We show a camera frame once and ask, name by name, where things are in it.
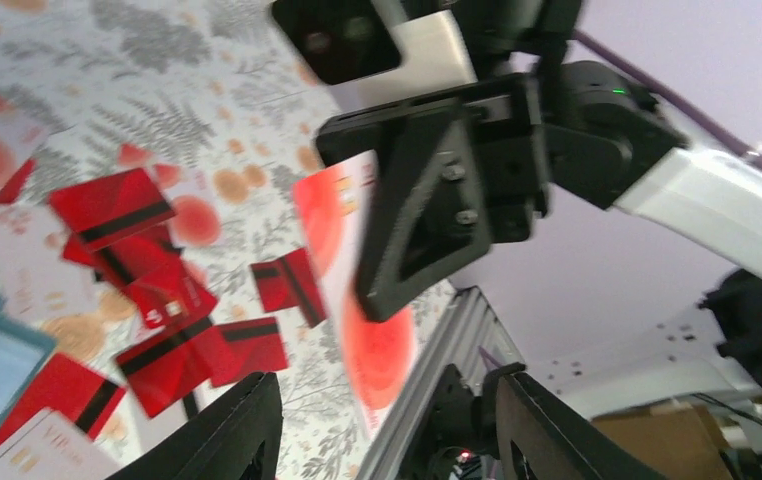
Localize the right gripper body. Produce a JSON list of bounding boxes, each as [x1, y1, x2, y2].
[[315, 73, 550, 243]]

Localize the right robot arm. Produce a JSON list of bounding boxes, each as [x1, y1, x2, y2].
[[316, 1, 762, 387]]

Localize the floral table mat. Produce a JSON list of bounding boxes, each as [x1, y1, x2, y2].
[[0, 0, 455, 480]]

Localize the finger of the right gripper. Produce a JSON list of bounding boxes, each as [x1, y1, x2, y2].
[[355, 109, 492, 323]]

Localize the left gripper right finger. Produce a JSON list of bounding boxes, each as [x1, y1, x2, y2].
[[496, 371, 663, 480]]

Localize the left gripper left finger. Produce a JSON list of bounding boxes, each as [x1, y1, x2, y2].
[[109, 372, 283, 480]]

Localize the white card big red dot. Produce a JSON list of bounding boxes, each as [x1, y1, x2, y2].
[[293, 151, 418, 439]]

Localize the red card top pile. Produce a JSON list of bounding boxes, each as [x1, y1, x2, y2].
[[47, 168, 175, 251]]

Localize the red card pile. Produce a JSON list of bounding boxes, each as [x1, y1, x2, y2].
[[115, 317, 239, 418], [47, 168, 175, 251]]

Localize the red card centre pile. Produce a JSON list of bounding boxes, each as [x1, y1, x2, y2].
[[115, 317, 239, 418]]

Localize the aluminium rail frame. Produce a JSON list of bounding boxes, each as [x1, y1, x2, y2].
[[357, 287, 523, 480]]

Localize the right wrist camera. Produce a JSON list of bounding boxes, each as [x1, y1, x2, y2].
[[269, 0, 477, 112]]

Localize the white april card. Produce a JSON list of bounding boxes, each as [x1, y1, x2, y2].
[[0, 408, 119, 479]]

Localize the red card right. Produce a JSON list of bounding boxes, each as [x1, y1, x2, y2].
[[250, 248, 328, 328]]

